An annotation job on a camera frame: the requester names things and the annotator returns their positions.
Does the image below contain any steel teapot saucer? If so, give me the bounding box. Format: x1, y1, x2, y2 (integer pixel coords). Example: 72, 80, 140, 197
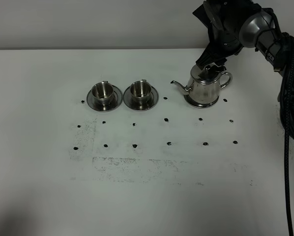
184, 95, 219, 108

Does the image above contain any left steel teacup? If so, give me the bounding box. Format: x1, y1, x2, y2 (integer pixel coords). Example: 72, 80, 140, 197
91, 81, 114, 106

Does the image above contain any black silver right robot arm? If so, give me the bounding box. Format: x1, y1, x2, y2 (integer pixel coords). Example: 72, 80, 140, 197
193, 0, 294, 139

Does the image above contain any steel teacup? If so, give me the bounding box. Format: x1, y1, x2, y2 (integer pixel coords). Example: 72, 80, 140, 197
130, 80, 151, 105
91, 81, 114, 106

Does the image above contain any right steel teacup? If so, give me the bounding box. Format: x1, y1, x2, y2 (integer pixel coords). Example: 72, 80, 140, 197
130, 80, 151, 105

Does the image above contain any left steel saucer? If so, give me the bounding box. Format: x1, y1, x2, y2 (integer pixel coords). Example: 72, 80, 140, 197
87, 86, 123, 112

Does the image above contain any stainless steel teapot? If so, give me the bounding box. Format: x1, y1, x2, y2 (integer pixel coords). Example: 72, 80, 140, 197
171, 64, 233, 103

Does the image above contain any right steel saucer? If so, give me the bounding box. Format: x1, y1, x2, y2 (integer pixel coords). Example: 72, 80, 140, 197
123, 87, 159, 111

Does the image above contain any black braided cable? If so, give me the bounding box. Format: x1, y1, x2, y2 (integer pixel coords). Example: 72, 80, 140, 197
267, 0, 294, 236

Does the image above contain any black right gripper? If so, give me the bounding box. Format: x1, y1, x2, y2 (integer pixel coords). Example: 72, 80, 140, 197
193, 0, 262, 73

